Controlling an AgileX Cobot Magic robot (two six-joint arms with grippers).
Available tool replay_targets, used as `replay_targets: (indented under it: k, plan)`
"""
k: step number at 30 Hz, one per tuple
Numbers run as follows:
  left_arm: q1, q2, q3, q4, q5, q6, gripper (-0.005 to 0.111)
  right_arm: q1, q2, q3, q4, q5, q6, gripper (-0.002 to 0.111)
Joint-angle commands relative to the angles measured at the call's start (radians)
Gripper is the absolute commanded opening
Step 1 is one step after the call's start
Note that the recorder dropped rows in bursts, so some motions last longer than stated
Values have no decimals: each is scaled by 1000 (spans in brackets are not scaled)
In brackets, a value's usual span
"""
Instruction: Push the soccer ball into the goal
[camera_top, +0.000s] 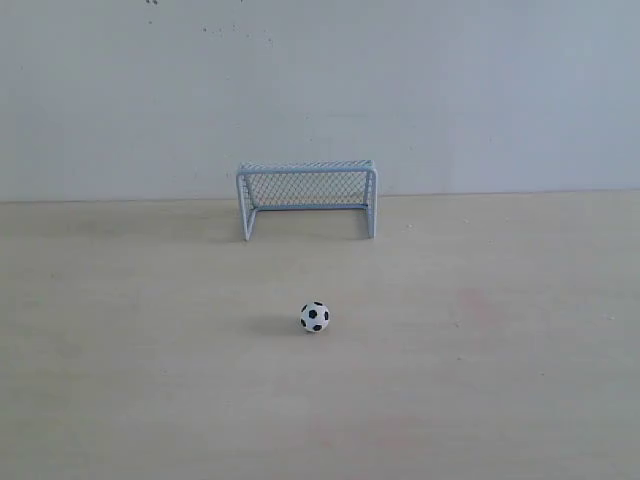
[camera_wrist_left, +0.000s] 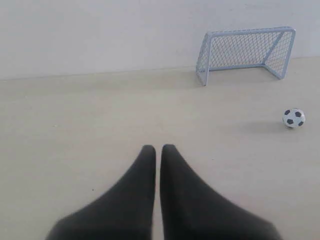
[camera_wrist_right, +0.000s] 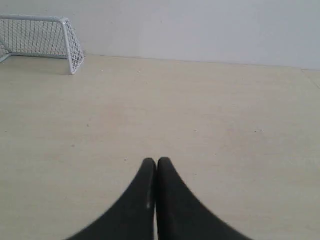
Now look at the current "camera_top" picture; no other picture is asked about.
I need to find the small black white soccer ball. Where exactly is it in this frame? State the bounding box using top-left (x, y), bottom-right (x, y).
top-left (298, 301), bottom-right (330, 333)

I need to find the small white goal with net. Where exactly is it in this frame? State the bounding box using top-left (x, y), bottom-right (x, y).
top-left (235, 160), bottom-right (379, 240)

